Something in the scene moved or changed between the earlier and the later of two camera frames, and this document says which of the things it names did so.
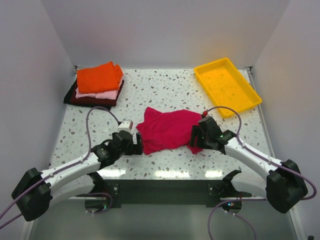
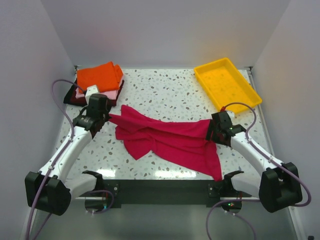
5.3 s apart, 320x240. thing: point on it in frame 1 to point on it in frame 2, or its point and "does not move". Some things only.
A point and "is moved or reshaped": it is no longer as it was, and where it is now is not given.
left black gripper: (135, 148) to (107, 118)
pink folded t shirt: (111, 94) does not move
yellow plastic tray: (224, 86) does not move
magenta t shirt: (162, 131) is moved or reshaped
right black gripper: (196, 131) to (211, 128)
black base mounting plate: (169, 191) does not move
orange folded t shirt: (107, 76) does not move
